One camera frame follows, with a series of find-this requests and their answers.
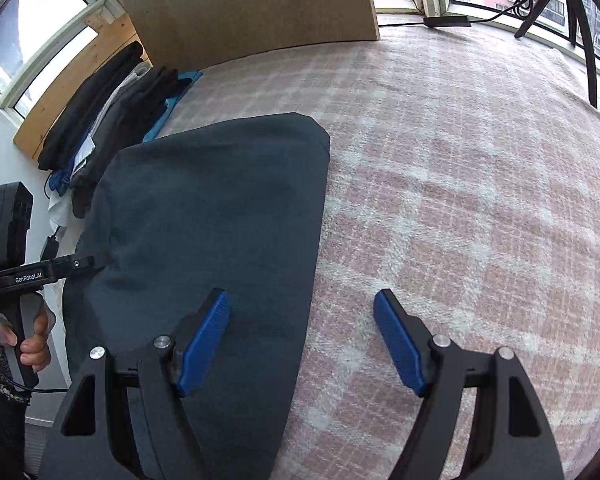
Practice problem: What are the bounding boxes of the dark grey trousers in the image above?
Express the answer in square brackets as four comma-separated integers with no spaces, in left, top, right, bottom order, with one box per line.
[62,113,329,479]

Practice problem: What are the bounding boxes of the person's left forearm sleeve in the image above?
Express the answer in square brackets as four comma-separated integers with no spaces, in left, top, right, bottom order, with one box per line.
[0,328,34,480]

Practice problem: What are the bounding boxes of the person's left hand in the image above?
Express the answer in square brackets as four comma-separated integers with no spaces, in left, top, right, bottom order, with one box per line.
[0,300,56,372]

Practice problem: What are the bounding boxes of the black power adapter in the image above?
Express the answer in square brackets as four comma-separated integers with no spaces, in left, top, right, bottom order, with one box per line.
[40,235,59,261]

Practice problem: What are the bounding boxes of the white folded garment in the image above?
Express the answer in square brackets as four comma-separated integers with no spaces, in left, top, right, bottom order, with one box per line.
[45,62,151,233]

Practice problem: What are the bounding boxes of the blue striped shirt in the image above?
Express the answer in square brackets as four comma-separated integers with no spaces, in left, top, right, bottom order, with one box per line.
[45,133,95,196]

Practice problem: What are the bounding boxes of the black folded garment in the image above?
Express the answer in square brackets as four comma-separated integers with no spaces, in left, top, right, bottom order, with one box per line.
[38,41,143,171]

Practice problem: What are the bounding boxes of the brown folded garment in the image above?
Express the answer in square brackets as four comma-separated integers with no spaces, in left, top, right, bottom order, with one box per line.
[70,66,178,219]

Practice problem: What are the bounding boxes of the light blue folded garment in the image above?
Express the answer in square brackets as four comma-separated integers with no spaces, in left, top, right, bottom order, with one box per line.
[143,70,202,143]

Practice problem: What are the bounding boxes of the grey folded garment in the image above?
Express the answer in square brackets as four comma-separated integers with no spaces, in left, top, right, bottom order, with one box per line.
[86,64,154,162]

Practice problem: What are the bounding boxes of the pink plaid table cloth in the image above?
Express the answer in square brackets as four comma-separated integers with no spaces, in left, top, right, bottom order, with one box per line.
[166,26,600,479]

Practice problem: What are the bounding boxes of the pine wood panel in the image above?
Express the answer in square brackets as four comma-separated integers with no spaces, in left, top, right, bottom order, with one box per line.
[12,14,140,162]

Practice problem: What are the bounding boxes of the large wooden board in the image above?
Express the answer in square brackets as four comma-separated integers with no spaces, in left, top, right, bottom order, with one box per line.
[119,0,379,70]

